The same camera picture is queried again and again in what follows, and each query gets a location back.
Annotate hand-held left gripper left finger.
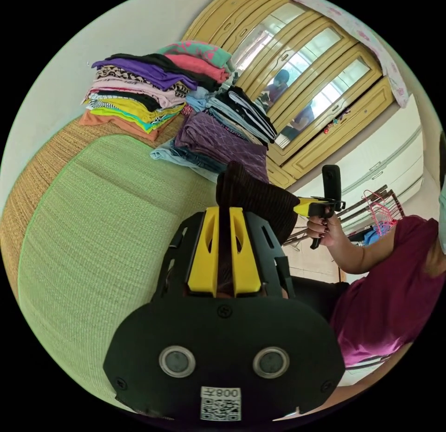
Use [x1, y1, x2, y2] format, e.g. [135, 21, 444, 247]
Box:
[186, 207, 221, 297]

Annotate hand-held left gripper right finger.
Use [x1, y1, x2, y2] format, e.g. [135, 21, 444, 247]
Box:
[229, 207, 261, 297]

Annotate brown long pants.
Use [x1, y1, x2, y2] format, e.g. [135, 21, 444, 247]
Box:
[215, 161, 301, 297]

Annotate person's right forearm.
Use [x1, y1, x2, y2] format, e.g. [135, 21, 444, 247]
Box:
[327, 226, 375, 276]

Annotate person's right hand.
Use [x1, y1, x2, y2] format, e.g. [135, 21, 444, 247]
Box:
[305, 211, 345, 248]

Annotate white cupboard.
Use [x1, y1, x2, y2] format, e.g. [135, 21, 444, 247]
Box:
[289, 124, 426, 217]

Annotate bed with green woven mat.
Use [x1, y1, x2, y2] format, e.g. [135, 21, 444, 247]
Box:
[0, 116, 276, 416]

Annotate yellow cupboard with mirror doors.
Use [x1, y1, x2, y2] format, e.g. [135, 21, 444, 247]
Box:
[181, 0, 397, 191]

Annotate person's body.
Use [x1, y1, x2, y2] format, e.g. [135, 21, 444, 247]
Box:
[288, 128, 446, 401]

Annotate pile of clothes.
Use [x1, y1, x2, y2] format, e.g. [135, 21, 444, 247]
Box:
[79, 40, 279, 182]

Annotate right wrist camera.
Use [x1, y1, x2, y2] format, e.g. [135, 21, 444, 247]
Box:
[321, 165, 344, 205]

